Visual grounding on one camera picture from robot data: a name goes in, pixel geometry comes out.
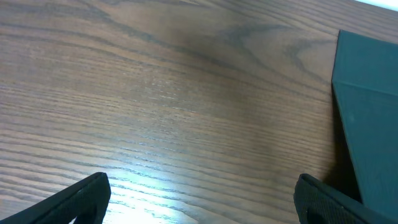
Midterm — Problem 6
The black gift box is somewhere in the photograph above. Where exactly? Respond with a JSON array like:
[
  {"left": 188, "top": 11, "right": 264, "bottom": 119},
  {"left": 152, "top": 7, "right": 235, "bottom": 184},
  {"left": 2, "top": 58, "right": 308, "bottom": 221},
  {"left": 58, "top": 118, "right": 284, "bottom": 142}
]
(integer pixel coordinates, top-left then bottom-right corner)
[{"left": 331, "top": 30, "right": 397, "bottom": 221}]

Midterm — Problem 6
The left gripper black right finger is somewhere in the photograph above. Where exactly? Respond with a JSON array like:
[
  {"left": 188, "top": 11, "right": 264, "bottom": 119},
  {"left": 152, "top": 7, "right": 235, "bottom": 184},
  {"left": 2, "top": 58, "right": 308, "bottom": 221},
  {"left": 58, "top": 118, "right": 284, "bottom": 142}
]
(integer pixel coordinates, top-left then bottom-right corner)
[{"left": 294, "top": 174, "right": 395, "bottom": 224}]

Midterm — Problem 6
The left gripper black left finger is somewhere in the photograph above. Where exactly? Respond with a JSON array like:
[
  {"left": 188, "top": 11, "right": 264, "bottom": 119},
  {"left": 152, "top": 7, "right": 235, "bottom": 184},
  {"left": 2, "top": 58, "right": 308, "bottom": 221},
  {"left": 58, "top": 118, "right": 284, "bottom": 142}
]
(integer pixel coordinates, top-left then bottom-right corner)
[{"left": 1, "top": 172, "right": 111, "bottom": 224}]

